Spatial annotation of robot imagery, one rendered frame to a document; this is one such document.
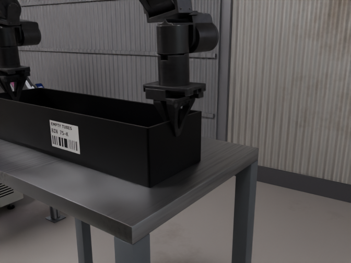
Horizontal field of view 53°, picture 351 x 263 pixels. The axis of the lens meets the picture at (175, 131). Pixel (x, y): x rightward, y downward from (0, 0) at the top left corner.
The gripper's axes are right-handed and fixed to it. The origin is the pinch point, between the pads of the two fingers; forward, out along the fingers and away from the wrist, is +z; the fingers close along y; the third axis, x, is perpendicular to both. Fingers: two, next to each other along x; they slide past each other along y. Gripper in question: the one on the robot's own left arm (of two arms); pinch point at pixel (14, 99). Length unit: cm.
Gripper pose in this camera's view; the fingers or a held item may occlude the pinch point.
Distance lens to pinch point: 109.5
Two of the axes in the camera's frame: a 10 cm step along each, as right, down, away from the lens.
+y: -8.0, -1.7, 5.7
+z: 0.1, 9.5, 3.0
